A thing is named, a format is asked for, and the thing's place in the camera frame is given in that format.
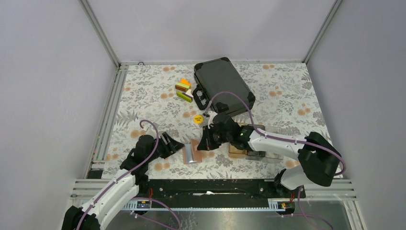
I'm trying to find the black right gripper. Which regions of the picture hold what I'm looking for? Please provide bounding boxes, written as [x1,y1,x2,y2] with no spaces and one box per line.
[198,125,232,151]

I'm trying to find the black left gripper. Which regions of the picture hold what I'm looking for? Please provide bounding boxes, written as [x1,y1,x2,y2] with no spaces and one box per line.
[146,132,183,163]

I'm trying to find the pink leather card holder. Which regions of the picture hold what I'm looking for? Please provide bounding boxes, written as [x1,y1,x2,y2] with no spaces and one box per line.
[182,139,203,164]

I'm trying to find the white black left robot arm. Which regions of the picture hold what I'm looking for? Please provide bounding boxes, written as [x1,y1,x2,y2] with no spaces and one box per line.
[62,132,185,230]

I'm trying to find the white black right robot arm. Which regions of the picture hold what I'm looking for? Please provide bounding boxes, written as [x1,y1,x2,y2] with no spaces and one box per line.
[197,111,341,197]

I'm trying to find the clear acrylic card organizer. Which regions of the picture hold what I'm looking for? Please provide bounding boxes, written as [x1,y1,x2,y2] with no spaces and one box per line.
[227,123,284,163]

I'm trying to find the yellow round token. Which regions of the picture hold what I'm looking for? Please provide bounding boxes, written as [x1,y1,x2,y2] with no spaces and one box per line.
[193,115,204,124]

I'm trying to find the dark grey hard case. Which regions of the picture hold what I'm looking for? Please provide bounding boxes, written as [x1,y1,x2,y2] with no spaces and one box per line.
[192,57,256,116]

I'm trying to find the floral patterned table mat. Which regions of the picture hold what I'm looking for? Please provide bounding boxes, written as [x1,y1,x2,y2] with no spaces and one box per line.
[102,63,330,179]

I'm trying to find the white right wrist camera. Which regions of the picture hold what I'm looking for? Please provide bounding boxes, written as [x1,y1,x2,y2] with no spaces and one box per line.
[203,111,217,129]

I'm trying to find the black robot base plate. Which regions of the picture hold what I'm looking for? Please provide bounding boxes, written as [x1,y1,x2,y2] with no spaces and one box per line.
[136,176,306,209]

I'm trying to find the aluminium frame rail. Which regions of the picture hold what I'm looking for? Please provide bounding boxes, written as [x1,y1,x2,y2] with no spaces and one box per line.
[85,63,128,177]

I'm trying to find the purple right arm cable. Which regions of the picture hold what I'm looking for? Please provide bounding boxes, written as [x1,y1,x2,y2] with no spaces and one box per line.
[204,92,347,176]

